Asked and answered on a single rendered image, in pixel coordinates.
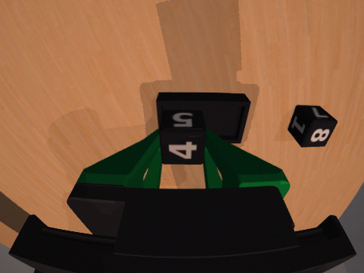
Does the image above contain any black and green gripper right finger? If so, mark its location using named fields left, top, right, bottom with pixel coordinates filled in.
left=203, top=128, right=290, bottom=198

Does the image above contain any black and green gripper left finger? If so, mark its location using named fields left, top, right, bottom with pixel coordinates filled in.
left=76, top=128, right=162, bottom=188

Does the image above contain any black rectangular tray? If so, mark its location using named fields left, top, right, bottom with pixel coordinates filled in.
left=156, top=93, right=251, bottom=143

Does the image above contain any black number cube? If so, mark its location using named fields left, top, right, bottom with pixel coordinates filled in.
left=159, top=110, right=207, bottom=165
left=288, top=105, right=337, bottom=147

